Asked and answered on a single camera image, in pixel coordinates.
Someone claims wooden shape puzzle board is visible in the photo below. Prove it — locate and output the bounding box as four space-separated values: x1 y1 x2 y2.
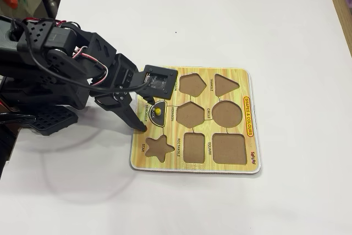
129 65 262 176

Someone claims black square wrist camera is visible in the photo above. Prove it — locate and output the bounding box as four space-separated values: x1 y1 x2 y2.
134 64 179 100

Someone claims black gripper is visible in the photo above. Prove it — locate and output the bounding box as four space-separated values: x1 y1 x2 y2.
94 52 157 133

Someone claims red white servo wire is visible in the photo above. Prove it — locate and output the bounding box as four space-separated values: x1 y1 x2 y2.
73 48 108 85

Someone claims light wooden edge strip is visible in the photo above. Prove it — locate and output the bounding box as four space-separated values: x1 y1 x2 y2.
324 0 352 56

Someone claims grey metal bottle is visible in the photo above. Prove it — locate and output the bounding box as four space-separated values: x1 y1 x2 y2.
41 0 60 17

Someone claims black camera cable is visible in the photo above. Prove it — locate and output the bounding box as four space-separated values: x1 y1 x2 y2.
10 19 145 92

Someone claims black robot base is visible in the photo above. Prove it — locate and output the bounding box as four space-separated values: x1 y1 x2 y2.
0 102 79 136

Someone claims glossy black clamp handle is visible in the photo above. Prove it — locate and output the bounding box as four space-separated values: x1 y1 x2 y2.
0 112 36 125

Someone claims black semicircle piece yellow pin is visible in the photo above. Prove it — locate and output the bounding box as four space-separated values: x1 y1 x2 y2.
149 100 168 127

